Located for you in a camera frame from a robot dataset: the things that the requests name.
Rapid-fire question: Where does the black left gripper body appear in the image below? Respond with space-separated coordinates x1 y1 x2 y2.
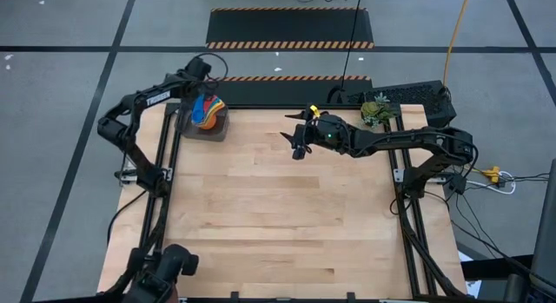
184 76 221 105

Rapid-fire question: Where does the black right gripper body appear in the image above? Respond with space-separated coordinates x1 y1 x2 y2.
291 112 354 161

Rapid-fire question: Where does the small blue measuring cup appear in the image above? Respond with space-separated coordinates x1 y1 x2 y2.
191 93 208 126

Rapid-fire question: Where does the yellow measuring cup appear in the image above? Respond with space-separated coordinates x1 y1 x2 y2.
203 98 226 120

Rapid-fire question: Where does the green measuring cup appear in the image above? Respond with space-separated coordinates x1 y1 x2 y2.
207 97 227 117

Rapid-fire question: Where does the grey mesh basket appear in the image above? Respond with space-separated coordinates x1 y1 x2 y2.
174 97 230 142

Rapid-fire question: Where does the narrow striped black floor mat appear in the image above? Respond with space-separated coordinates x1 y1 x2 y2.
208 76 374 107

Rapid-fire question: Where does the potted succulent plant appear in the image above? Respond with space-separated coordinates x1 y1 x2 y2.
359 93 399 130

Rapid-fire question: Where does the large striped black floor mat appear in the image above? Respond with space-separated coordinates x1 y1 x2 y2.
205 7 375 50

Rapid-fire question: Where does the black computer case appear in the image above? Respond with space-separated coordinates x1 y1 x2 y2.
338 80 458 129

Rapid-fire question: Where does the black power adapter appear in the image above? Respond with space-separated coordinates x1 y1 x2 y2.
447 172 468 195

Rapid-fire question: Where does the black bulky device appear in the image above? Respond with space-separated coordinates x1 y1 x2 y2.
122 244 201 303

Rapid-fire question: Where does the thin black hanging cable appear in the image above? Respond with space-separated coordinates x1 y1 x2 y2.
341 0 364 91

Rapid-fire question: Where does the black aluminium table frame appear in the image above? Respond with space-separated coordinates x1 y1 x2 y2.
103 102 468 298

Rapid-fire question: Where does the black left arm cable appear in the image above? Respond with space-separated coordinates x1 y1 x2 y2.
106 188 149 247

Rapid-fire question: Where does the yellow power cable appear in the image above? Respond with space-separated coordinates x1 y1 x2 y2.
440 0 503 185

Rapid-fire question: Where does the white cable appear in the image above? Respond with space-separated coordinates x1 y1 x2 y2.
467 170 518 195

